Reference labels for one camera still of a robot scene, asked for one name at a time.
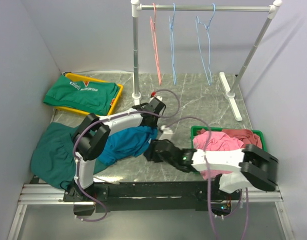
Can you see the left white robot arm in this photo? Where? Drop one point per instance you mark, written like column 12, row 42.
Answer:
column 91, row 137

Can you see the metal clothes rack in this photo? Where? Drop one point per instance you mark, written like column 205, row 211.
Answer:
column 186, row 53

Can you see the pink t shirt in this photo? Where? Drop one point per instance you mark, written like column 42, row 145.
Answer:
column 219, row 141

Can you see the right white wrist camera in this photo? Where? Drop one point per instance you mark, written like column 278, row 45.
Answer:
column 166, row 133

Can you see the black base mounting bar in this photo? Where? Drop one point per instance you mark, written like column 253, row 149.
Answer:
column 140, row 196

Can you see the blue wire hanger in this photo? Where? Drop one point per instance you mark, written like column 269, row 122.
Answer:
column 171, row 38
column 205, row 50

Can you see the yellow plastic tray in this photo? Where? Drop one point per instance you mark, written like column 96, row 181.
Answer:
column 85, row 79

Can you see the blue t shirt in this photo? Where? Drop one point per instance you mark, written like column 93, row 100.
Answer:
column 130, row 142

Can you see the dark green cloth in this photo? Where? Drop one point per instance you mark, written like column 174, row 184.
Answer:
column 52, row 160

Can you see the green plastic tray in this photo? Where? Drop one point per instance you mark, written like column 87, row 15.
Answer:
column 193, row 132

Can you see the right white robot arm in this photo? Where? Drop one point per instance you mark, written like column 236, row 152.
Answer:
column 247, row 167

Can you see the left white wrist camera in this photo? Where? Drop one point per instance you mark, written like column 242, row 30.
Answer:
column 154, row 96

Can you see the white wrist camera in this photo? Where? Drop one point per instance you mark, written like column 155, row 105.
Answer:
column 166, row 133
column 154, row 96

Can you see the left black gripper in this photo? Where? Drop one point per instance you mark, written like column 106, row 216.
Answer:
column 154, row 124

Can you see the green printed t shirt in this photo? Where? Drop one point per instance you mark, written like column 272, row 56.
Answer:
column 88, row 96

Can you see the salmon red t shirt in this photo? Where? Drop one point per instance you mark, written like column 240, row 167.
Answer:
column 244, row 135

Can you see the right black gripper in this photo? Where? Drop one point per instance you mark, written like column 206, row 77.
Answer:
column 151, row 153

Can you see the pink wire hanger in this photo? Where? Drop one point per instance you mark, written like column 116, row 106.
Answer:
column 155, row 44

